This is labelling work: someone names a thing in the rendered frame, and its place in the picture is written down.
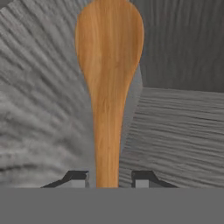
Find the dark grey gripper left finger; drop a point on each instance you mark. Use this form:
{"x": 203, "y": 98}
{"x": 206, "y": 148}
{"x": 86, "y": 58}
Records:
{"x": 75, "y": 177}

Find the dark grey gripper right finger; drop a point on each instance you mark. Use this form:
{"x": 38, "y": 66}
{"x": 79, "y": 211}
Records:
{"x": 144, "y": 176}

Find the wooden spoon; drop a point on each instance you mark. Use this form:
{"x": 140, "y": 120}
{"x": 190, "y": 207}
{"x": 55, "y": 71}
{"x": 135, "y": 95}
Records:
{"x": 108, "y": 73}

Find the grey wooden cabinet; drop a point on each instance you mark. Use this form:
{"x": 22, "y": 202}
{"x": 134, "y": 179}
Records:
{"x": 180, "y": 87}

